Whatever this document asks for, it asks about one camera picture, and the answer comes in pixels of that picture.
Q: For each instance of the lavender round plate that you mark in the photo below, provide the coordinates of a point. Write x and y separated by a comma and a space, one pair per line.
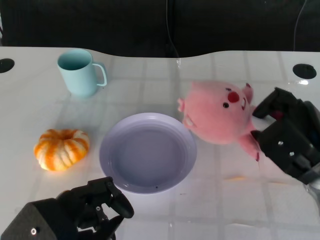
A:
148, 153

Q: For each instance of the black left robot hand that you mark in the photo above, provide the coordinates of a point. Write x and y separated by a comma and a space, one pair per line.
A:
75, 212

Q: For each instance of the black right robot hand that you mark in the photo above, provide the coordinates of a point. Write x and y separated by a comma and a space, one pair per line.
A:
287, 132

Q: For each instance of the orange white striped pumpkin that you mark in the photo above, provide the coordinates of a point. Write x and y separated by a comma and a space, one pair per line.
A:
61, 149

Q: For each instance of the pink plush beaver doll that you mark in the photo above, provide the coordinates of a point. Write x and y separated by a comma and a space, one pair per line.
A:
220, 115

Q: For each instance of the light blue plastic mug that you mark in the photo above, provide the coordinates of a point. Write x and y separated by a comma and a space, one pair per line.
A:
78, 73

